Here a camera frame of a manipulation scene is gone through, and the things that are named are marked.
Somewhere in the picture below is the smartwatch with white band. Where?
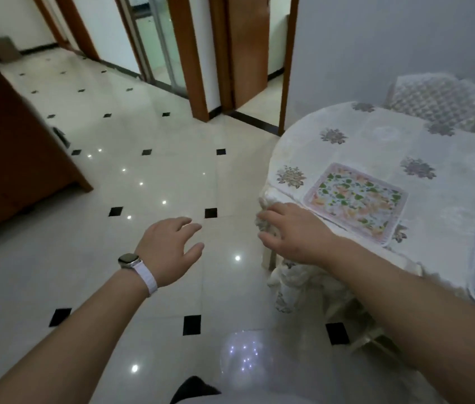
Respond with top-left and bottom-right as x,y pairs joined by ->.
118,252 -> 158,298

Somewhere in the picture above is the person's right forearm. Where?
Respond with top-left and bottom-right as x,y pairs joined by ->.
326,239 -> 475,404

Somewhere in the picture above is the brown wooden door frame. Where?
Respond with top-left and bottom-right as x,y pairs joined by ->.
278,0 -> 300,137
31,0 -> 100,62
166,0 -> 222,123

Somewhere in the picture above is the glass sliding door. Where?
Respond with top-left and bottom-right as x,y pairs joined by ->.
115,0 -> 188,98

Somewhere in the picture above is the white chair under table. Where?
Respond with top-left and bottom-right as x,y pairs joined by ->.
324,286 -> 415,371

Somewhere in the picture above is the chair with white lace cover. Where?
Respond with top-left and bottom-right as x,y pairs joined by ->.
384,72 -> 475,135

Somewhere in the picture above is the person's right hand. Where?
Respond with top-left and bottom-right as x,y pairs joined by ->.
256,202 -> 340,270

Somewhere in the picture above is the brown wooden cabinet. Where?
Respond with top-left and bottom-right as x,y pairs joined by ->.
0,31 -> 94,242

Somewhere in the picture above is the person's left hand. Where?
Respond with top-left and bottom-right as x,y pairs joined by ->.
134,216 -> 206,288

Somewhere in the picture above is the person's left forearm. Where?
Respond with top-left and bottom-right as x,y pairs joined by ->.
0,271 -> 151,404

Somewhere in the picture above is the brown wooden door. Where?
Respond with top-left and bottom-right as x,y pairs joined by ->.
224,0 -> 270,111

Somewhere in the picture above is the grey box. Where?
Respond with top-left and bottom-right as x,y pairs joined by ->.
0,36 -> 23,63

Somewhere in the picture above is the white floral tablecloth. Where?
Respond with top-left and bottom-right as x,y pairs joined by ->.
255,101 -> 475,317

